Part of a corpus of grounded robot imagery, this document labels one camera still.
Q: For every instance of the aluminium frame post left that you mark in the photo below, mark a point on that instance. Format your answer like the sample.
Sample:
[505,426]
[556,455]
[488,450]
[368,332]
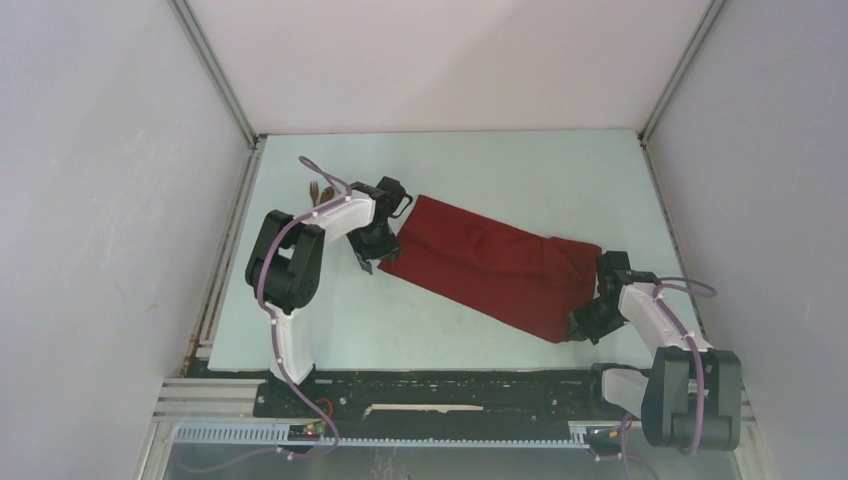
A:
[203,49]

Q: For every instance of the brown wooden spoon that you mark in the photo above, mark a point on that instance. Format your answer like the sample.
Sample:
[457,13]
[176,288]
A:
[327,195]

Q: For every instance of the red cloth napkin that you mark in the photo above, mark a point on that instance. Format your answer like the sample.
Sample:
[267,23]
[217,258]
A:
[526,281]

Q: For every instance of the aluminium extrusion rail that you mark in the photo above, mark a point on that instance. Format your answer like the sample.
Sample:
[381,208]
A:
[203,399]

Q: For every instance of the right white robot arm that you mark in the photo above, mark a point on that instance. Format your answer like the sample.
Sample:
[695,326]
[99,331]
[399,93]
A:
[690,398]

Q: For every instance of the brown wooden fork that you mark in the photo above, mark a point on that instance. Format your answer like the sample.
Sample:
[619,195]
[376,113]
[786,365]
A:
[314,192]

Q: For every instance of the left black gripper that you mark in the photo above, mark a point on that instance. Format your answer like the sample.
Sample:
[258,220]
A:
[389,249]

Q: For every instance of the white cable duct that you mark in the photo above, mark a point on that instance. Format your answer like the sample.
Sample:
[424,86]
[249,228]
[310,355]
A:
[267,434]

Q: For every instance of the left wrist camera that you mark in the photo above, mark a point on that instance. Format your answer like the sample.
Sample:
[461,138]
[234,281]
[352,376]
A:
[393,200]

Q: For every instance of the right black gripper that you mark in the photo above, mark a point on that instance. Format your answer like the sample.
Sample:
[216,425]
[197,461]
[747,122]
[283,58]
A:
[581,328]

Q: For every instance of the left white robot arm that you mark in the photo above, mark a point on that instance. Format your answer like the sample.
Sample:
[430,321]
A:
[285,266]

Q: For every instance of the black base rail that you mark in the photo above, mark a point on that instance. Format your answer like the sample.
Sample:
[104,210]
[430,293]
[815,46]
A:
[475,405]

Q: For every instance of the aluminium frame post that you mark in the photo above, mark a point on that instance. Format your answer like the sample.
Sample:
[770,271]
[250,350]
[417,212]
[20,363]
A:
[692,49]
[203,49]

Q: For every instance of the aluminium frame post right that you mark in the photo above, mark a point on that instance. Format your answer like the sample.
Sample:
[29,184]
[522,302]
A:
[692,49]

